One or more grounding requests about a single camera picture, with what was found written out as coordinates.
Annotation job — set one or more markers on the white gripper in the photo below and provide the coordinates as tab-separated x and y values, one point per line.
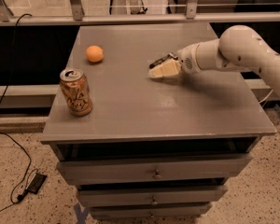
187	59

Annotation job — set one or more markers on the top grey drawer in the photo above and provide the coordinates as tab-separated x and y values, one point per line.
81	173

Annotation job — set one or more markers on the black power adapter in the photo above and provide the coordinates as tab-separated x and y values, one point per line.
36	183

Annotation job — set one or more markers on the orange fruit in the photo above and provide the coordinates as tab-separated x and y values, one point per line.
94	54

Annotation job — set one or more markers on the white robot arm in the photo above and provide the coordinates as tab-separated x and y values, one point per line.
239	47

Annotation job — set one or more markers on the bottom grey drawer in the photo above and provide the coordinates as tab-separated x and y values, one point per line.
159	210

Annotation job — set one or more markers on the orange LaCroix can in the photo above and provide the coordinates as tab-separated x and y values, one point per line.
76	92

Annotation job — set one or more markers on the metal window railing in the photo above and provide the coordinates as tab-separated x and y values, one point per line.
90	12

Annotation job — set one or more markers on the middle grey drawer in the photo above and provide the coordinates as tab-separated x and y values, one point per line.
155	196

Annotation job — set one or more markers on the grey drawer cabinet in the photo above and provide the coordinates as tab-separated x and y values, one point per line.
135	117

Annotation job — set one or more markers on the grey drawer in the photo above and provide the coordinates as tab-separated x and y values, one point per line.
159	210
81	173
155	196

